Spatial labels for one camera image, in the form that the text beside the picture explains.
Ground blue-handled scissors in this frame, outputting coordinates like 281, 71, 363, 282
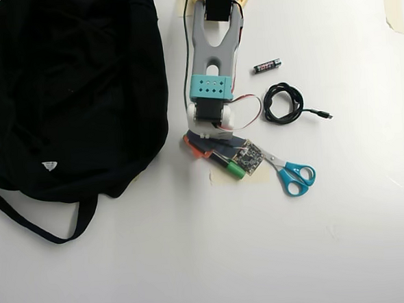
260, 147, 318, 199

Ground black fabric bag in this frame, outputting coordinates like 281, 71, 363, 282
0, 0, 179, 249

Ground coiled black USB cable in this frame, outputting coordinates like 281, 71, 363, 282
261, 79, 334, 127

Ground dark grey-blue gripper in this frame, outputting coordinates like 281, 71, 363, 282
181, 126, 248, 160

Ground torn beige masking tape piece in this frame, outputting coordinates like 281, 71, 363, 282
383, 0, 404, 36

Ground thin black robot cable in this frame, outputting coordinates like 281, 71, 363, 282
177, 0, 200, 112

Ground red and white servo wire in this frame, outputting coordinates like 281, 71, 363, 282
228, 93, 264, 132

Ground green and black marker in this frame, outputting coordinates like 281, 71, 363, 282
207, 150, 248, 182

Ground black AA battery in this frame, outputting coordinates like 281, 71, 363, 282
252, 59, 283, 75

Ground square camera circuit board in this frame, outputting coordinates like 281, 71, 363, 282
230, 138, 266, 176

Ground long beige masking tape strip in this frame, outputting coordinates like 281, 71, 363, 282
208, 163, 271, 188

